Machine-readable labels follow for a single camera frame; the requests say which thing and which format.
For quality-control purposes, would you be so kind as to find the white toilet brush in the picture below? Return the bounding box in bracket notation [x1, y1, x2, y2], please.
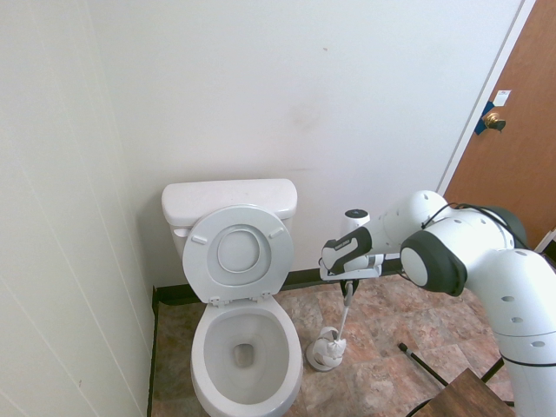
[323, 281, 354, 361]

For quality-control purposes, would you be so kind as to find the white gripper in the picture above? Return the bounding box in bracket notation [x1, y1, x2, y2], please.
[319, 265, 383, 301]

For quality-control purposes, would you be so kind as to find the white toilet bowl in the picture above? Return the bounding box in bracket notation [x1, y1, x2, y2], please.
[189, 291, 304, 417]

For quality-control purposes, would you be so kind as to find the white door frame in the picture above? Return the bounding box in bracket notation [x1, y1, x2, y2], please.
[436, 0, 539, 196]

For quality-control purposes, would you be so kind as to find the white toilet tank lid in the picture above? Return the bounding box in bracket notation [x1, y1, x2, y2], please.
[161, 178, 300, 221]

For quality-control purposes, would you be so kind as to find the dark wooden table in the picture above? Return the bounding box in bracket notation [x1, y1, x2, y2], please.
[427, 367, 518, 417]

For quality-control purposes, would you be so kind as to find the white toilet seat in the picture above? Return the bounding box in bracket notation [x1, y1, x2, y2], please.
[182, 204, 295, 307]

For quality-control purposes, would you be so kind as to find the black baseboard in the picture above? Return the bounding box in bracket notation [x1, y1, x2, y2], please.
[154, 268, 325, 305]
[145, 284, 162, 417]

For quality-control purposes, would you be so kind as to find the white toilet tank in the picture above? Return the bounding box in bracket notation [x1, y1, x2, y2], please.
[167, 210, 297, 270]

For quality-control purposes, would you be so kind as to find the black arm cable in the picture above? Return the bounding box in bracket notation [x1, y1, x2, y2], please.
[420, 202, 529, 251]

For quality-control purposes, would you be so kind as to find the white toilet brush holder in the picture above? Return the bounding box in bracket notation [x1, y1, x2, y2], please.
[308, 327, 344, 373]

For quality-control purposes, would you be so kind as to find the blue tape strip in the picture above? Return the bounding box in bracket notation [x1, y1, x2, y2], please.
[474, 100, 497, 136]

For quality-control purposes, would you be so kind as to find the brown wooden door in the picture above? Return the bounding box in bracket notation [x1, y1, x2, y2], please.
[445, 0, 556, 261]

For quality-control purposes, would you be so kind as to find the black tripod stand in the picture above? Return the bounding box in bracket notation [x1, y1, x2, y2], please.
[398, 342, 516, 409]

